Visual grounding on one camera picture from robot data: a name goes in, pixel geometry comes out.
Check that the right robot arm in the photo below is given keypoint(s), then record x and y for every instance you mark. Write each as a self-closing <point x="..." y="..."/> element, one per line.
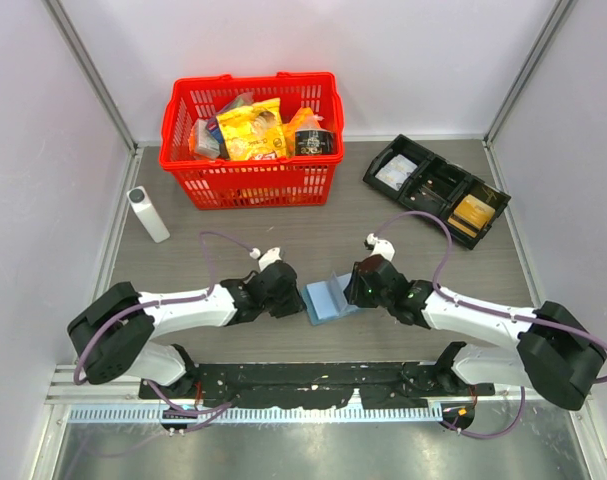
<point x="545" y="349"/>

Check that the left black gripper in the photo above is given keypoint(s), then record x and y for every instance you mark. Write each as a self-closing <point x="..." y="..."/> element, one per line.
<point x="293" y="305"/>

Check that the black round tin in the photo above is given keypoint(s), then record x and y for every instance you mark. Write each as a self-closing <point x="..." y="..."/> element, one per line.
<point x="314" y="142"/>

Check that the yellow chips bag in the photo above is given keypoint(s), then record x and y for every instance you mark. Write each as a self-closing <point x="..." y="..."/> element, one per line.
<point x="253" y="132"/>

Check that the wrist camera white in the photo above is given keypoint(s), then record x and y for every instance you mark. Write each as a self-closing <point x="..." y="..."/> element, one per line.
<point x="266" y="258"/>
<point x="378" y="246"/>

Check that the blue card holder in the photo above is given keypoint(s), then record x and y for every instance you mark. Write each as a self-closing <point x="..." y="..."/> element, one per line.
<point x="325" y="300"/>

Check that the red plastic shopping basket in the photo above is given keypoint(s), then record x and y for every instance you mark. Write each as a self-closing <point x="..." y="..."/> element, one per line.
<point x="215" y="184"/>

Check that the orange snack bag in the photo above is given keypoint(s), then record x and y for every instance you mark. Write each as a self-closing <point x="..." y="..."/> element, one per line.
<point x="304" y="119"/>

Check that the grey small box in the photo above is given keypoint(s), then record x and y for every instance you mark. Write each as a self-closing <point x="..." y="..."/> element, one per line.
<point x="201" y="142"/>

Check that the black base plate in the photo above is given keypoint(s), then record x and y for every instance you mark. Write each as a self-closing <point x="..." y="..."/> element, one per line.
<point x="380" y="385"/>

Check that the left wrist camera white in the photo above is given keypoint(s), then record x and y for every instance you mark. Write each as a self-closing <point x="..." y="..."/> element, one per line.
<point x="266" y="258"/>

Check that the gold cards stack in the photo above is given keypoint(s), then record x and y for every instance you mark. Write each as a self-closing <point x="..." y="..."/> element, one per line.
<point x="471" y="216"/>

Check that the white cards stack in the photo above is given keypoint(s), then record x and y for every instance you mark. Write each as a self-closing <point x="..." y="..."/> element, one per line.
<point x="396" y="171"/>

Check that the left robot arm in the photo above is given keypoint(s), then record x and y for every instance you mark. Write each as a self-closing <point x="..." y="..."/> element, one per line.
<point x="114" y="336"/>

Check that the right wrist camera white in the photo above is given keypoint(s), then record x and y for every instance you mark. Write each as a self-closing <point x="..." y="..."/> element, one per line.
<point x="378" y="246"/>

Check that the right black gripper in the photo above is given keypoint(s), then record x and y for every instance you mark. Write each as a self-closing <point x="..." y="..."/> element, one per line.
<point x="354" y="291"/>

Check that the black three-compartment tray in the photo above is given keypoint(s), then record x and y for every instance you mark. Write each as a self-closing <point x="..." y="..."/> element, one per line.
<point x="436" y="186"/>

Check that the white bottle grey cap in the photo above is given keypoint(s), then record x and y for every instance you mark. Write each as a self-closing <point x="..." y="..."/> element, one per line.
<point x="147" y="214"/>

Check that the slotted cable duct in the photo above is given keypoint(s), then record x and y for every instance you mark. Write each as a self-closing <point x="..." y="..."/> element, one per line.
<point x="157" y="413"/>

